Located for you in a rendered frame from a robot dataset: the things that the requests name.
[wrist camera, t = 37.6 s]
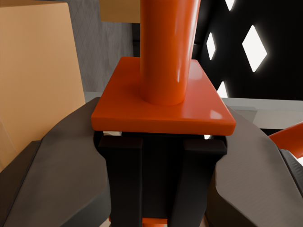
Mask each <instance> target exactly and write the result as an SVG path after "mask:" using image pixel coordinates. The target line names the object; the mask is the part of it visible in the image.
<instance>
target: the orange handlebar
mask: <svg viewBox="0 0 303 227"><path fill-rule="evenodd" d="M200 2H201V0H140V97H141V98H142V99H143V100H144V101H145V102H148V103H150V104H152V105H158V106H172V105H176V104H179V103H181V102H182V101H183V100H184V98H185V94H186V88H187V83H188V75H189V69H190V63H191V57H192V51H193V44H194V38H195V32H196V27H197V19H198V13H199V7H200ZM164 225H165V224H150V223H142V227H164Z"/></svg>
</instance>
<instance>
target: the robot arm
mask: <svg viewBox="0 0 303 227"><path fill-rule="evenodd" d="M99 99H100V97H95V98H94V99H92V100H91V101H89V102H87V103H86V104H84V105H83V106H81V107H80V108H78V109H77V110H75V111H73V112H72V113H71V114H69V115H68V116H66V117H65V118H63V119H62V120H61V121H59V122H58V123H57V124H56V125H55V126H54V127H53V128H51V129H50V130H49V131H48V132H47V134H46V135H45V136H44V137H43V138H42V139H41V140H38V141H32V142H31V143H30V144H29V145H28V146H27V147H26V148H25V149H24V150H23V151H22V152H21V153H20V154H19V155H18V156H17V157H16V158H15V159H14V160H13V161H12V162H11V163H10V164H9V165H8V166H7V167H6V168H5V169H4V170H3V171H2V172H1V173H0V227H99V226H100V225H101V224H102V223H103V222H104V221H105V220H106V219H107V218H108V217H109V215H110V213H111V198H110V185H109V178H108V172H107V166H106V160H105V158H104V157H103V156H101V155H100V154H99V150H98V145H99V143H100V140H101V137H102V136H104V133H103V131H96V130H94V129H93V128H92V122H91V115H92V113H93V111H94V109H95V107H96V105H97V103H98V101H99ZM225 105H226V104H225ZM226 107H227V108H228V110H229V111H230V113H231V114H232V116H233V118H234V119H235V122H236V126H235V129H234V132H233V134H232V135H230V136H215V135H214V137H213V139H217V140H222V141H223V142H224V144H225V146H226V148H227V154H226V155H223V157H222V158H221V159H220V160H219V161H217V163H216V165H215V168H214V171H213V175H212V177H211V181H210V184H209V187H208V190H207V217H208V219H209V221H210V222H211V223H212V224H213V225H214V226H215V227H303V165H302V164H301V162H300V161H299V160H298V159H297V158H296V157H295V156H294V155H293V154H292V153H291V152H290V151H289V150H284V149H279V148H278V146H277V145H276V144H275V143H274V142H273V141H272V140H271V139H270V138H269V137H268V136H267V135H266V134H265V133H264V132H263V131H262V130H261V129H260V128H258V127H257V126H256V125H254V124H253V123H252V122H250V121H249V120H247V119H246V118H245V117H243V116H242V115H240V114H239V113H237V112H236V111H235V110H233V109H232V108H230V107H229V106H227V105H226Z"/></svg>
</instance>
